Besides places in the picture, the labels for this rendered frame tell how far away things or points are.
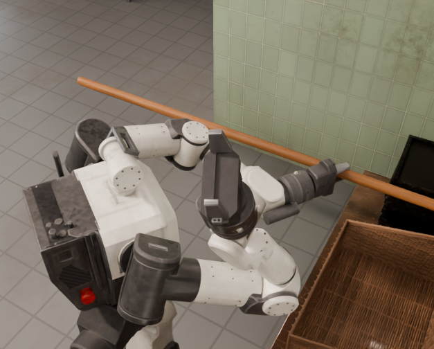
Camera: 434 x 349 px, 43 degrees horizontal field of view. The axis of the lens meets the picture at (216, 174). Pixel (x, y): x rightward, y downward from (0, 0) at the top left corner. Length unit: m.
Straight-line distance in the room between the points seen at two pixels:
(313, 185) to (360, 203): 0.87
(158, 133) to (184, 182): 1.78
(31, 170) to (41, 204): 2.22
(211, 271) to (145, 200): 0.22
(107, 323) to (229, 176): 0.72
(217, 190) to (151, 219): 0.38
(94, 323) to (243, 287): 0.46
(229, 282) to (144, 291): 0.18
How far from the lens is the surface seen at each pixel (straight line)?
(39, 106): 3.97
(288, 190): 1.48
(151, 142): 1.44
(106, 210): 1.21
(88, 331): 1.48
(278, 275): 1.12
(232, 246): 0.97
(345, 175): 1.58
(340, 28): 2.78
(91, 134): 1.38
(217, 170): 0.84
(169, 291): 1.11
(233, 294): 1.16
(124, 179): 1.15
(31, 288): 2.89
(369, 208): 2.38
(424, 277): 2.19
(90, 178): 1.28
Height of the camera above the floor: 2.27
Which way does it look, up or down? 44 degrees down
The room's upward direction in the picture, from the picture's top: straight up
